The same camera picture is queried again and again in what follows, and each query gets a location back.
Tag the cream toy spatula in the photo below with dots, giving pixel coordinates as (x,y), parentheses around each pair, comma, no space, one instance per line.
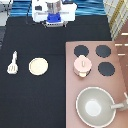
(13,67)

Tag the grey toy wok pan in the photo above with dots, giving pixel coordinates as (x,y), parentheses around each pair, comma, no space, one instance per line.
(96,107)

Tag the black burner top left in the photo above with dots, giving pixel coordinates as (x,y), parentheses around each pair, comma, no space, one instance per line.
(81,50)

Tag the pink pot lid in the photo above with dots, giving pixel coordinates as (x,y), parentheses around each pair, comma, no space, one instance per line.
(82,63)

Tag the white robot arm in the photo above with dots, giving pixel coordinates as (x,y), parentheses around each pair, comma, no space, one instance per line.
(53,13)

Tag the cream round plate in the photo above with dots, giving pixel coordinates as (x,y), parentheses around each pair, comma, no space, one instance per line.
(38,66)

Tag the pink toy stove top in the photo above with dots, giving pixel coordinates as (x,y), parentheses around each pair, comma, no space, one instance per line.
(113,84)

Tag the black table mat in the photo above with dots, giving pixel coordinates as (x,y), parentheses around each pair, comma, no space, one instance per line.
(31,101)

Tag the black burner top right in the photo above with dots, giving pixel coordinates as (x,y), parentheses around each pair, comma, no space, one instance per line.
(103,51)

